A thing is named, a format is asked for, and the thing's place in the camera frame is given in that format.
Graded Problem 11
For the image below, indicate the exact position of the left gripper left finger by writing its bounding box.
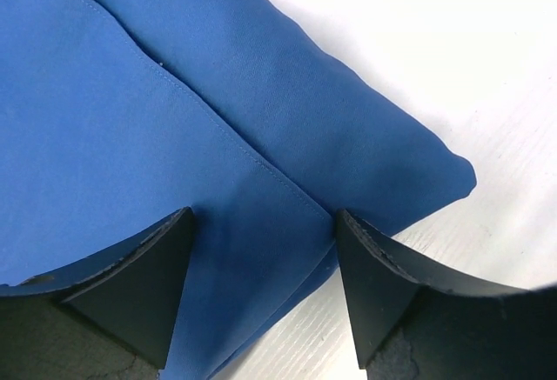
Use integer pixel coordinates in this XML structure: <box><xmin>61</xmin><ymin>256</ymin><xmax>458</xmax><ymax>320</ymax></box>
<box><xmin>1</xmin><ymin>208</ymin><xmax>195</xmax><ymax>379</ymax></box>

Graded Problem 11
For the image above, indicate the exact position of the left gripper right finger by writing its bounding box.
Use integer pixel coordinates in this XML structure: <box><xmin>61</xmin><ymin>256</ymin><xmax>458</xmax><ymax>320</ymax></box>
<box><xmin>335</xmin><ymin>210</ymin><xmax>556</xmax><ymax>379</ymax></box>

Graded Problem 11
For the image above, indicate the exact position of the blue surgical wrap cloth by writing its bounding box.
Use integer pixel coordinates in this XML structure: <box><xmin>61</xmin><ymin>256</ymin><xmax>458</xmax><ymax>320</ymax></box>
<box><xmin>1</xmin><ymin>0</ymin><xmax>476</xmax><ymax>379</ymax></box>

